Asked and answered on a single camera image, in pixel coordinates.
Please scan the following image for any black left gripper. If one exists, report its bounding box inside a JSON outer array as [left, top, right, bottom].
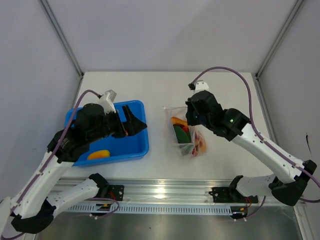
[[89, 104, 147, 143]]

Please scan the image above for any red toy strawberry bunch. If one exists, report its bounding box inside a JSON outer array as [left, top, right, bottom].
[[179, 126, 207, 157]]

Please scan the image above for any orange toy meat slice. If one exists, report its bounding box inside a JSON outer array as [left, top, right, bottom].
[[170, 116, 190, 149]]

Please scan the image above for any green toy cucumber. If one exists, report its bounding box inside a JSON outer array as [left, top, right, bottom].
[[173, 125, 191, 144]]

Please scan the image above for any clear zip top bag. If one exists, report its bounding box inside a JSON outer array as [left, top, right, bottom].
[[163, 106, 207, 158]]

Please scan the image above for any blue plastic bin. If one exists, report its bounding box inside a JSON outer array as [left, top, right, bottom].
[[73, 100, 149, 167]]

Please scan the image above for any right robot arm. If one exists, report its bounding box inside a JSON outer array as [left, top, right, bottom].
[[186, 90, 317, 206]]

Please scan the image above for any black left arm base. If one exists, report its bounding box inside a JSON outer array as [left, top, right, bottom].
[[95, 185, 125, 202]]

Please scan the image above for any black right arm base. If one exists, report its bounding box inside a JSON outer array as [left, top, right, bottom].
[[208, 186, 259, 204]]

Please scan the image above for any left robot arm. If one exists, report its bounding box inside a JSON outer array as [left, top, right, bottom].
[[10, 103, 147, 234]]

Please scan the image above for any yellow toy pepper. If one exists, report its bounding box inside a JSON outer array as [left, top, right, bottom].
[[87, 149, 111, 161]]

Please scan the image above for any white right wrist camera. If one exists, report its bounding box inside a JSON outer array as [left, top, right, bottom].
[[188, 80, 210, 94]]

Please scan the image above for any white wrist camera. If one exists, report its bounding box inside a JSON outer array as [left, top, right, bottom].
[[188, 80, 210, 94], [98, 89, 117, 114]]

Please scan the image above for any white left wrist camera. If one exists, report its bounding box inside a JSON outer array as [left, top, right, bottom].
[[98, 89, 117, 114]]

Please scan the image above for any aluminium mounting rail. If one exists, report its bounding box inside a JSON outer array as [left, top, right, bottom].
[[52, 178, 307, 206]]

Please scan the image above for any white slotted cable duct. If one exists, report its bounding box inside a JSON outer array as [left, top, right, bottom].
[[66, 203, 233, 216]]

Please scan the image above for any left aluminium frame post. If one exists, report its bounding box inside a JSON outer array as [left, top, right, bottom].
[[37, 0, 84, 77]]

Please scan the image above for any aluminium frame post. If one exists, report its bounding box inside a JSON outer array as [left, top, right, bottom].
[[254, 0, 307, 77], [37, 0, 84, 77]]

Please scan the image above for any right aluminium frame post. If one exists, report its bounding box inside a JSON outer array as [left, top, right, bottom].
[[254, 0, 307, 77]]

